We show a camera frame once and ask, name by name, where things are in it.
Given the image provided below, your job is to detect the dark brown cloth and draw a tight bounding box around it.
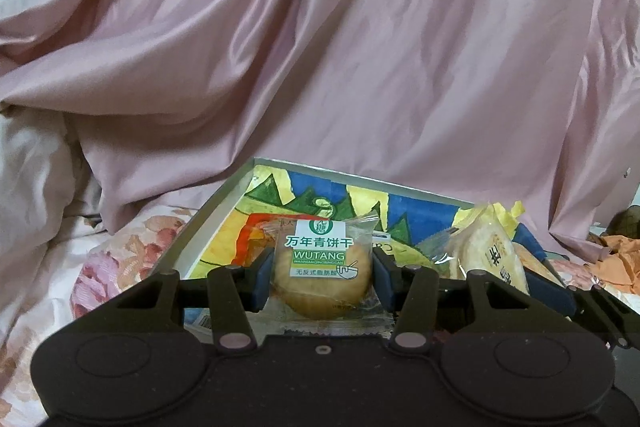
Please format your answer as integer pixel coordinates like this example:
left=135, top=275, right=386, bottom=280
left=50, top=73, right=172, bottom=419
left=607, top=206, right=640, bottom=240

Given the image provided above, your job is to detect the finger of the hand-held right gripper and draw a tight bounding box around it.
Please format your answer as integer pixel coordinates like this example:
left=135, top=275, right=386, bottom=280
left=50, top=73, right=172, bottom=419
left=537, top=274, right=640, bottom=350
left=514, top=223, right=551, bottom=260

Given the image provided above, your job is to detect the yellow snack packet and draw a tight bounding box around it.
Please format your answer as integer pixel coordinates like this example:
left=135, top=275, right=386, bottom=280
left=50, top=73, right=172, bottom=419
left=480, top=201, right=526, bottom=233

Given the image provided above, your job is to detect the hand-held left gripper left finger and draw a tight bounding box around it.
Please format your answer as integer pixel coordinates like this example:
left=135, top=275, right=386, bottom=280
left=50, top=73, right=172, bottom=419
left=50, top=252, right=276, bottom=353

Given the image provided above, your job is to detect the green label biscuit packet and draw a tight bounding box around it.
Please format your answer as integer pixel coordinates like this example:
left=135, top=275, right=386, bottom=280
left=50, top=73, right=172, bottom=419
left=262, top=214, right=396, bottom=338

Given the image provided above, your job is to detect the grey box with colourful lining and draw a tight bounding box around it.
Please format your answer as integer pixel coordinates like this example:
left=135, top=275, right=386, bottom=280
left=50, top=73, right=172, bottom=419
left=177, top=157, right=551, bottom=288

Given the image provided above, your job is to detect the pink satin cloth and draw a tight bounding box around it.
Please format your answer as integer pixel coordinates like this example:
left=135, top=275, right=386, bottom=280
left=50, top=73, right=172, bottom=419
left=0, top=0, right=640, bottom=258

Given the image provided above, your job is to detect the white crumpled cloth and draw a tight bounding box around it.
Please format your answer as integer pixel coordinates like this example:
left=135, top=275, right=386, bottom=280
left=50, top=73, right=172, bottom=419
left=0, top=109, right=101, bottom=258

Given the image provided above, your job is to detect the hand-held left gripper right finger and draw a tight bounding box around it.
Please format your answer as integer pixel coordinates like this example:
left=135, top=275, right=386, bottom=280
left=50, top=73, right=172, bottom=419
left=372, top=247, right=591, bottom=353

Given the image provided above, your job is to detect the floral blanket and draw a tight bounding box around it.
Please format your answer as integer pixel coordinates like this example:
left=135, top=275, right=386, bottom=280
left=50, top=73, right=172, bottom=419
left=0, top=204, right=221, bottom=427

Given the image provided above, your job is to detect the round rice cracker packet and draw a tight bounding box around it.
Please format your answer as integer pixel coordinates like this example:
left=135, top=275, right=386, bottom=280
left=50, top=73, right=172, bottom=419
left=435, top=204, right=531, bottom=295

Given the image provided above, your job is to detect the orange cloth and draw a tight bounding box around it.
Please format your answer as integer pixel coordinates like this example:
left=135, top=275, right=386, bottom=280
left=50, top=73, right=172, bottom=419
left=592, top=234, right=640, bottom=295

